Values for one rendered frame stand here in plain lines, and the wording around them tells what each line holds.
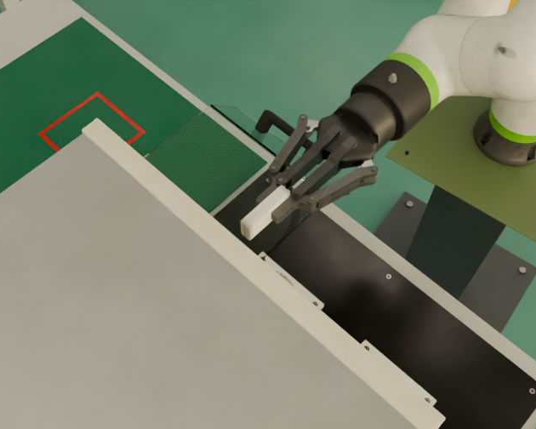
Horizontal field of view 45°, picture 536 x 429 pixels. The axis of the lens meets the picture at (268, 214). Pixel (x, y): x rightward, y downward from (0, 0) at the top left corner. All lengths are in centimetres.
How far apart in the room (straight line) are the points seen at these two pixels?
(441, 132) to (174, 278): 94
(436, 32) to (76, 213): 51
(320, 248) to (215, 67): 143
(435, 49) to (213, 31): 184
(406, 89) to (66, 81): 89
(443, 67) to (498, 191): 54
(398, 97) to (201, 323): 41
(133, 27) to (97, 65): 119
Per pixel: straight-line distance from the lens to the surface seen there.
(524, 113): 131
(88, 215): 63
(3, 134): 148
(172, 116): 142
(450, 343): 118
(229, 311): 57
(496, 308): 209
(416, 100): 85
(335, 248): 122
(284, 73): 250
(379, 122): 82
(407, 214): 217
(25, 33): 167
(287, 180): 78
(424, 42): 90
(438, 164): 137
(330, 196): 78
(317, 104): 241
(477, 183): 137
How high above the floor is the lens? 184
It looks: 60 degrees down
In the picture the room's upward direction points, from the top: straight up
